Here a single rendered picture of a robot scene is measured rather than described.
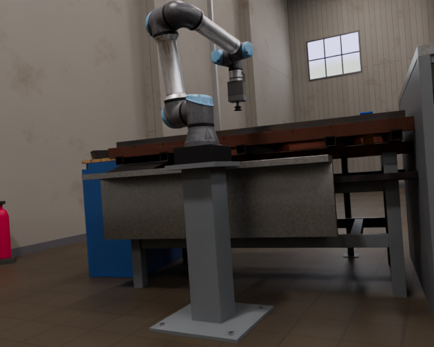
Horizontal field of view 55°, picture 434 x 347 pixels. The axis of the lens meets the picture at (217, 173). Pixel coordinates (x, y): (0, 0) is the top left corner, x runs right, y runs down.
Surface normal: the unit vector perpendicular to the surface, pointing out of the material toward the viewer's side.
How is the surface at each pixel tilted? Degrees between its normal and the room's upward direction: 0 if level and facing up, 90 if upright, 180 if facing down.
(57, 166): 90
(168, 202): 90
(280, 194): 90
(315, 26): 90
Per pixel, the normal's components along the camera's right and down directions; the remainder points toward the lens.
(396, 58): -0.46, 0.03
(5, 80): 0.89, -0.07
